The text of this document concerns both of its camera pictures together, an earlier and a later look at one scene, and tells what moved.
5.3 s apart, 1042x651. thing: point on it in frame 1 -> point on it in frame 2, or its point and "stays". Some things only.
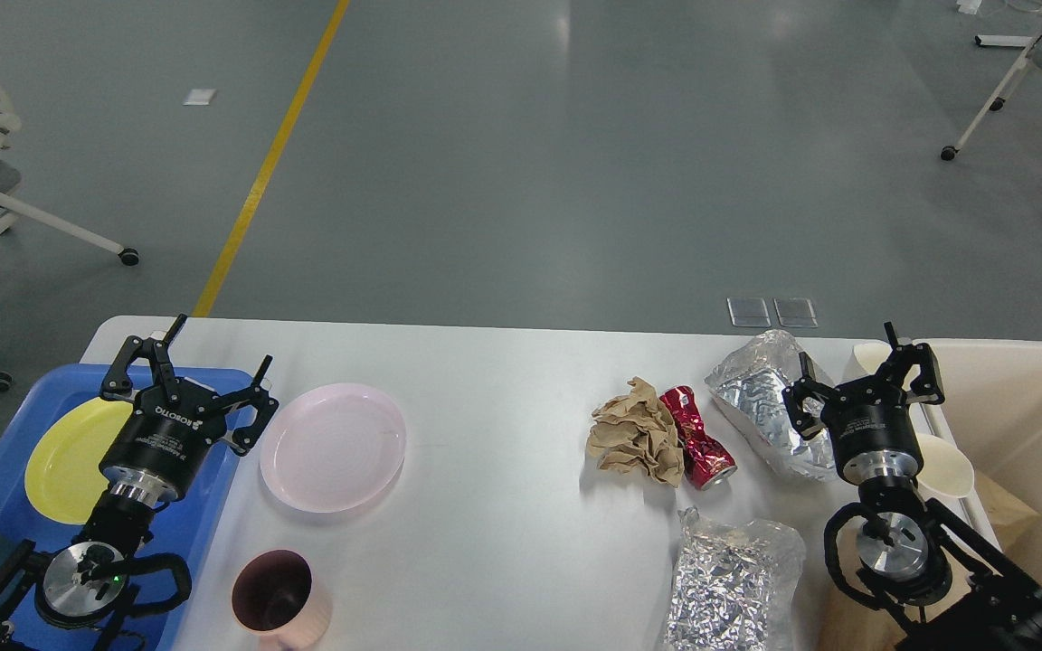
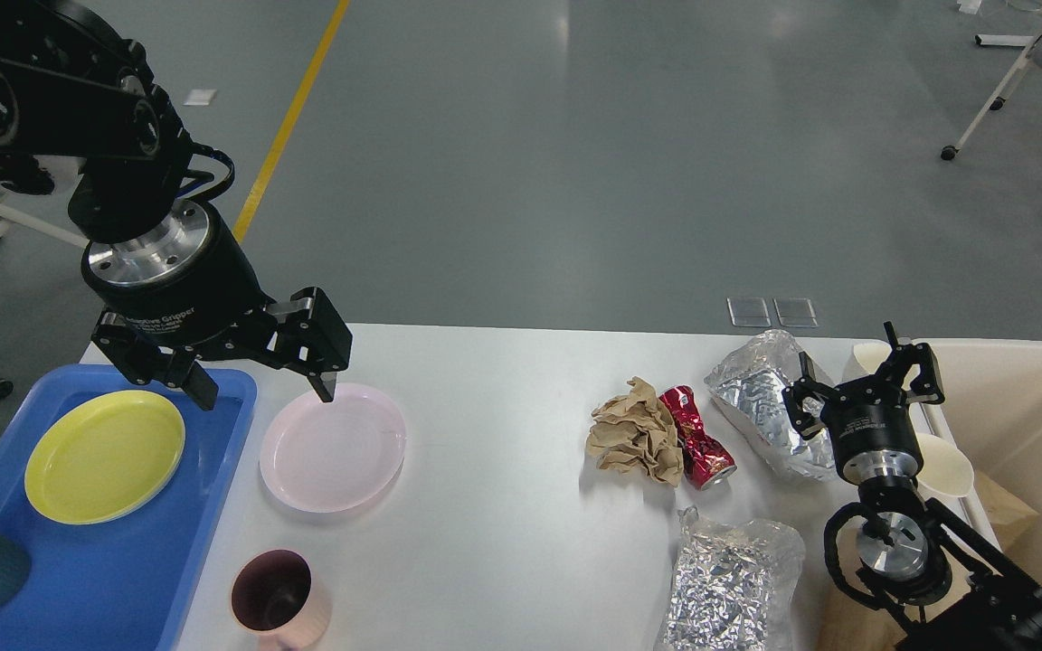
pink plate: (333, 448) stays
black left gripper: (173, 426) -> (195, 284)
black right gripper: (872, 432) stays
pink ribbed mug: (276, 598) stays
